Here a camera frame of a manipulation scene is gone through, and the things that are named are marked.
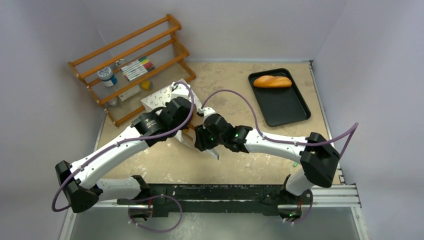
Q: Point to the blue lid jar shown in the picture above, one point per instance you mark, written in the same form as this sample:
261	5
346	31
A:
107	76

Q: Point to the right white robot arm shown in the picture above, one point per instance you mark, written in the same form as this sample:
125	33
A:
318	160

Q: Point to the yellow grey eraser block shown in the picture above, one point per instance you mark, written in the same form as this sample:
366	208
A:
146	85

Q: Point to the black plastic tray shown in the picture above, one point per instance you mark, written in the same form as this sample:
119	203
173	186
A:
279	106

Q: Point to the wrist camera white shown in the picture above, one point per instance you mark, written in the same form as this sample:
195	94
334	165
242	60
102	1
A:
180	89
204	113

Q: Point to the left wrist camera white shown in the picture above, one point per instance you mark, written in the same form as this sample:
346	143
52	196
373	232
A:
180	89

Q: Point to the long fake bread loaf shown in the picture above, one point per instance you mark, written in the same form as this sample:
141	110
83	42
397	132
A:
269	81

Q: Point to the aluminium frame rail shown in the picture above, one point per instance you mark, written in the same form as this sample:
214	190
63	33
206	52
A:
337	196

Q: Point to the orange wooden rack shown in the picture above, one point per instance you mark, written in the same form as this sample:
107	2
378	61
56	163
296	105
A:
120	74

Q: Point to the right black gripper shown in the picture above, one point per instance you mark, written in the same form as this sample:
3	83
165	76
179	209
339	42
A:
202	139

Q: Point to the small white box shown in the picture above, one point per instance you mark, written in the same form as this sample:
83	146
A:
129	93

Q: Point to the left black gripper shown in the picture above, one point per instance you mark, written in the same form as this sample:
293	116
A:
167	104

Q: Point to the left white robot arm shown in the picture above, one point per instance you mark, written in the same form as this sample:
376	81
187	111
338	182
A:
82	182

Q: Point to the pack of coloured markers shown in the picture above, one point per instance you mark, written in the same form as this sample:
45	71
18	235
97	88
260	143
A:
137	68

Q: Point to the patterned white paper bag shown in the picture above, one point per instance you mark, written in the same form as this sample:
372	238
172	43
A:
160	98

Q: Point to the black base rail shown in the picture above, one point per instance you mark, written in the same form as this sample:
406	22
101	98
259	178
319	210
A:
266	199

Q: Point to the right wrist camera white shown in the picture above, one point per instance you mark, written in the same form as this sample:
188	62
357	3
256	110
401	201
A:
204	113

